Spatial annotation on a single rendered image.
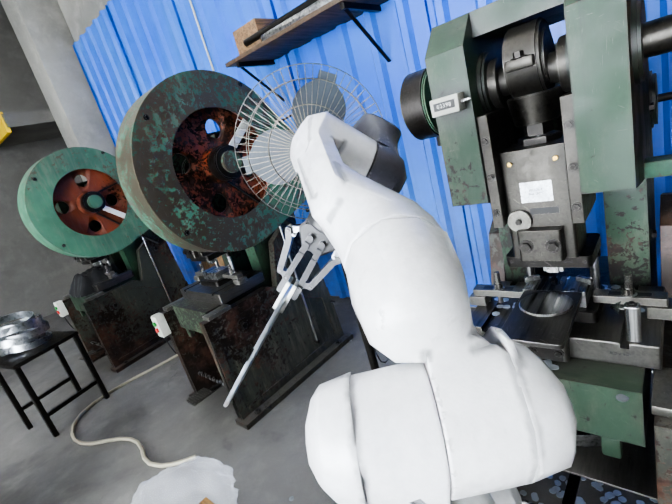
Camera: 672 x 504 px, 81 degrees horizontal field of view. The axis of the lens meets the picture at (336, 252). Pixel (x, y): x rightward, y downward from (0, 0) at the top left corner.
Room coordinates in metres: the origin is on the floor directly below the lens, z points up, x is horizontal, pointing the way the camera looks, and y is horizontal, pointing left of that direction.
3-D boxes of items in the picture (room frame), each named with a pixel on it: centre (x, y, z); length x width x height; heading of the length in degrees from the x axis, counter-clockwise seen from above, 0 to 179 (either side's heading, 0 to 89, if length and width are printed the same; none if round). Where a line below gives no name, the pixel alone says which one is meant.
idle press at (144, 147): (2.43, 0.44, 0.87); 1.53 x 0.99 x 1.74; 134
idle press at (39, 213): (3.60, 1.76, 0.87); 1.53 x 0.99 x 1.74; 139
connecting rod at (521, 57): (0.97, -0.56, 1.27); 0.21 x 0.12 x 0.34; 136
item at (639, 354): (0.97, -0.56, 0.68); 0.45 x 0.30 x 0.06; 46
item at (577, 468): (0.98, -0.57, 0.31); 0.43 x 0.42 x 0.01; 46
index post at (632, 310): (0.76, -0.60, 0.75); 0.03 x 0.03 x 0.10; 46
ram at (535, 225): (0.94, -0.53, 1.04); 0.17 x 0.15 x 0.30; 136
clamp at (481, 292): (1.09, -0.44, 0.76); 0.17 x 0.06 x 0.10; 46
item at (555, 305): (0.85, -0.44, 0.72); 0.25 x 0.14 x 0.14; 136
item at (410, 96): (1.16, -0.40, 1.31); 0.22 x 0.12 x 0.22; 136
